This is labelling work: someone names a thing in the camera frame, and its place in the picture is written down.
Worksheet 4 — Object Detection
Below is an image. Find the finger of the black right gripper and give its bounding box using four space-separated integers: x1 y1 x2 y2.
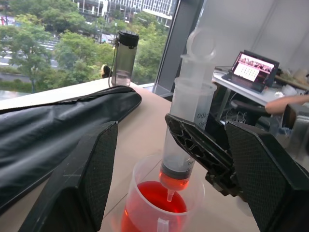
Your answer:
204 113 230 151

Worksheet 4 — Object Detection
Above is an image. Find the trussed finger of the black right gripper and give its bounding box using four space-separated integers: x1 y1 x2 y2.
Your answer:
164 113 235 175

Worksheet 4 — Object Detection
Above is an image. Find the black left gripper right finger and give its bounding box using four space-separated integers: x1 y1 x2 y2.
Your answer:
225 120 309 232

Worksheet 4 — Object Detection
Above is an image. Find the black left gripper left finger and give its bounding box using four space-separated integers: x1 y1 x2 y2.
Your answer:
18 120 119 232

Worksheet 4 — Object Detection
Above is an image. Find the large clear plastic syringe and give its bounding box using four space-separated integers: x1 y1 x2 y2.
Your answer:
159 27 218 203

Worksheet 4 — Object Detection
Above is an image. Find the clear cup with red liquid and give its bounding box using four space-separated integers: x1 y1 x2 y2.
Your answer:
120 154 206 232

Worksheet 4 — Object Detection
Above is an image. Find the white desk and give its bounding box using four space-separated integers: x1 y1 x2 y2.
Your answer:
211 65 309 107

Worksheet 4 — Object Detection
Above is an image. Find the long black fabric bag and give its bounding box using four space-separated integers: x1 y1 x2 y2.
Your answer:
0 86 142 216

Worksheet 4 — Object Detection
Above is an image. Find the grey office chair back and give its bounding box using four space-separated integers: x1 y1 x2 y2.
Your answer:
281 103 309 160

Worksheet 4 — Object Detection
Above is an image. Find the open laptop computer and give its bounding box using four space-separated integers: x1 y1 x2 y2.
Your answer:
221 50 281 93

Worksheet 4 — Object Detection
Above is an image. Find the smoky bottle with black lid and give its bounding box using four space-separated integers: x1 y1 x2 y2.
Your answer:
108 30 140 87

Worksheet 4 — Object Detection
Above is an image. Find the small yellow black object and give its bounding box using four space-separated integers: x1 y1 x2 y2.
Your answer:
100 64 112 79

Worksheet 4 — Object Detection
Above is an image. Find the dark window frame pillar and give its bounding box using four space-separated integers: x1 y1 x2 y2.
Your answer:
153 0 206 98

